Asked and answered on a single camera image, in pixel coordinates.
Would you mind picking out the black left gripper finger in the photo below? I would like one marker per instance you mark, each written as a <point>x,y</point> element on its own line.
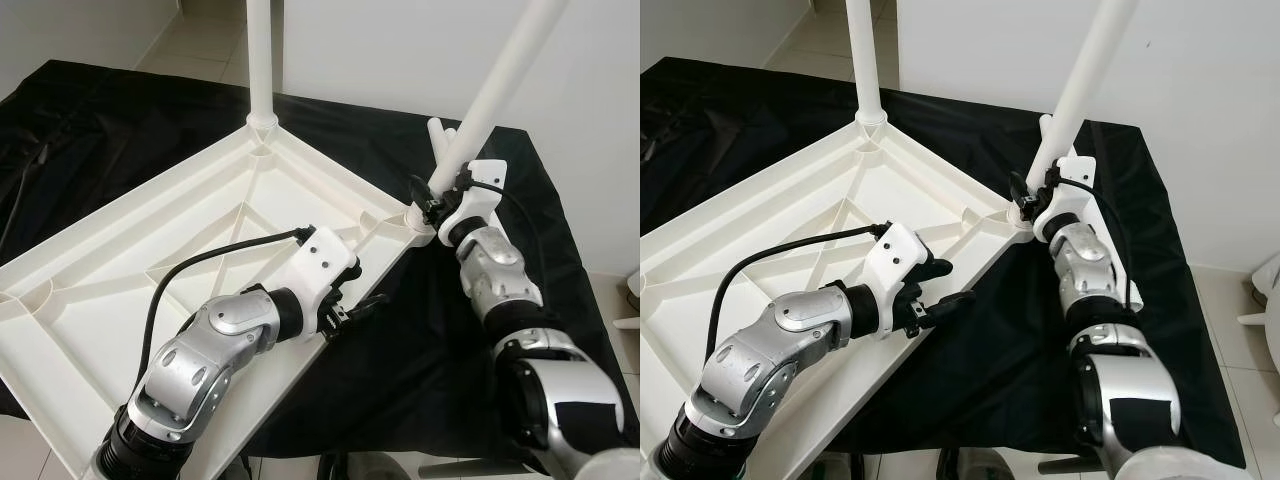
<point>936,270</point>
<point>951,305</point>
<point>366,305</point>

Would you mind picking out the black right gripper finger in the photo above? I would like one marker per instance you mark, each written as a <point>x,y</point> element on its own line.
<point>420,191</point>
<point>1017,190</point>

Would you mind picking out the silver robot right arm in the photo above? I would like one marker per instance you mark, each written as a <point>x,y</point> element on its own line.
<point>500,280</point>
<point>1090,280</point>

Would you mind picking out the black tablecloth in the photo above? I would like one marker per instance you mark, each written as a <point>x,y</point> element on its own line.
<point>1010,340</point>
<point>430,340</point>

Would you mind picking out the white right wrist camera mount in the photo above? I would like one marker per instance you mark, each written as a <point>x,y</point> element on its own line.
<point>475,195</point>
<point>1067,192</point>

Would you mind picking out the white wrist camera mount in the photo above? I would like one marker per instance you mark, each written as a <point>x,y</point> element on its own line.
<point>900,258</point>
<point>1067,192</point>
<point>325,260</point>
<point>475,195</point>

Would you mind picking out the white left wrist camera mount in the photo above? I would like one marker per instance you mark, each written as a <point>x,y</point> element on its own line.
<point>325,260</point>
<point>900,258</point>

